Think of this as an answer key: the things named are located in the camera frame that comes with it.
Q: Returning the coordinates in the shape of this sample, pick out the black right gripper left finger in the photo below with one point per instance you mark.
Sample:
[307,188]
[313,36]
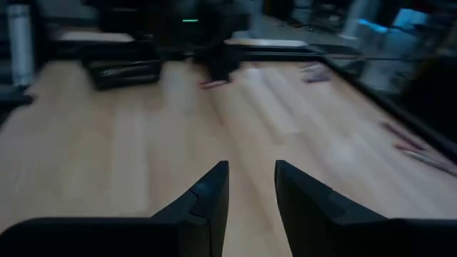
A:
[107,237]

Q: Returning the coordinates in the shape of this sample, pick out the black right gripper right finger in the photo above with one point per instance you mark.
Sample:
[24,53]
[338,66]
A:
[357,233]

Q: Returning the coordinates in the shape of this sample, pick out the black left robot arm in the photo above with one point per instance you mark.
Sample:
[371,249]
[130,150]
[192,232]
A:
[214,21]

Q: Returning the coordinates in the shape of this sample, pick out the black plastic basket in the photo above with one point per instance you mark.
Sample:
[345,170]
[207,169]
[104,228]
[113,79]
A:
[123,73]

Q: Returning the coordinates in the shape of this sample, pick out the black table frame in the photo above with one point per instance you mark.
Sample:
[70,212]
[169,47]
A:
[392,110]

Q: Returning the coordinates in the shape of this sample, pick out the silver aluminium post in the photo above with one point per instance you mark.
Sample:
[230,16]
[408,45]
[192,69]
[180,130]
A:
[20,43]

